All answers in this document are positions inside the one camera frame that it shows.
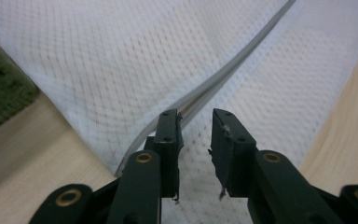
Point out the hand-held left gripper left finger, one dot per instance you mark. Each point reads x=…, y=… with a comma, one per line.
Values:
x=167, y=155

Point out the green woven basket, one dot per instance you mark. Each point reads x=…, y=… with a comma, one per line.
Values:
x=3, y=90

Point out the white mesh laundry bag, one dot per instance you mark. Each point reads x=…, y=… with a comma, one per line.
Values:
x=105, y=62

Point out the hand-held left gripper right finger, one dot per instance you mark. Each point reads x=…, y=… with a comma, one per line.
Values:
x=230, y=155

